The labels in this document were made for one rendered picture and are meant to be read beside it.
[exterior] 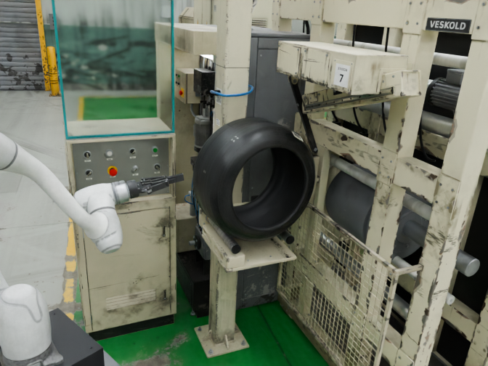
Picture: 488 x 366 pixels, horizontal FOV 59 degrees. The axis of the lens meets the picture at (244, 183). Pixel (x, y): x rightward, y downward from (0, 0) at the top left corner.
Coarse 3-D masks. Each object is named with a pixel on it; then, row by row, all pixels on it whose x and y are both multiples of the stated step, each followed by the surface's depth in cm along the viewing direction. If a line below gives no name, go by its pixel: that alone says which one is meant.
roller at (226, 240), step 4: (208, 220) 223; (212, 224) 218; (216, 228) 213; (220, 232) 209; (224, 232) 207; (220, 236) 208; (224, 236) 204; (228, 236) 203; (224, 240) 203; (228, 240) 201; (232, 240) 200; (228, 244) 199; (232, 244) 197; (236, 244) 197; (232, 248) 196; (236, 248) 196; (240, 248) 197; (232, 252) 196; (236, 252) 197
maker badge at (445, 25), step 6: (432, 18) 161; (438, 18) 158; (444, 18) 156; (450, 18) 154; (426, 24) 164; (432, 24) 161; (438, 24) 159; (444, 24) 156; (450, 24) 154; (456, 24) 152; (462, 24) 150; (468, 24) 147; (438, 30) 159; (444, 30) 156; (450, 30) 154; (456, 30) 152; (462, 30) 150; (468, 30) 148
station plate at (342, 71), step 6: (336, 66) 166; (342, 66) 163; (348, 66) 160; (336, 72) 166; (342, 72) 163; (348, 72) 160; (336, 78) 167; (342, 78) 163; (348, 78) 160; (336, 84) 167; (342, 84) 164
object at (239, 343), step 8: (200, 328) 274; (200, 336) 270; (240, 336) 272; (208, 344) 264; (216, 344) 263; (224, 344) 264; (232, 344) 265; (240, 344) 265; (208, 352) 257; (216, 352) 258; (224, 352) 258
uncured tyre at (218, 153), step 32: (224, 128) 195; (256, 128) 186; (288, 128) 195; (224, 160) 180; (288, 160) 223; (224, 192) 182; (288, 192) 223; (224, 224) 190; (256, 224) 218; (288, 224) 205
